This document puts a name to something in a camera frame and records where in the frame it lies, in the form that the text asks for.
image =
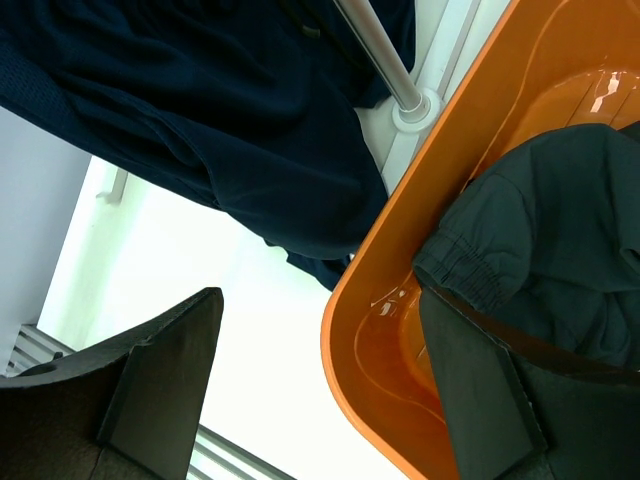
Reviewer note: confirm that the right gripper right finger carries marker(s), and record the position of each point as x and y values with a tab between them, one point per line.
519	408

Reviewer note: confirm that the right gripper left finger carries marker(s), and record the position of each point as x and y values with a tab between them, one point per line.
126	408

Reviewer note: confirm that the dark green shorts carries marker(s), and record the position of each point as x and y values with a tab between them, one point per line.
547	241

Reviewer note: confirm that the navy blue shorts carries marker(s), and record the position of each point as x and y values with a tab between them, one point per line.
52	78

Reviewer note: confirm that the orange plastic basket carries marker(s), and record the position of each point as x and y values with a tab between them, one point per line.
546	65

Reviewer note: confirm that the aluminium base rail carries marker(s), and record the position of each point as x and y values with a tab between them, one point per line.
213	457

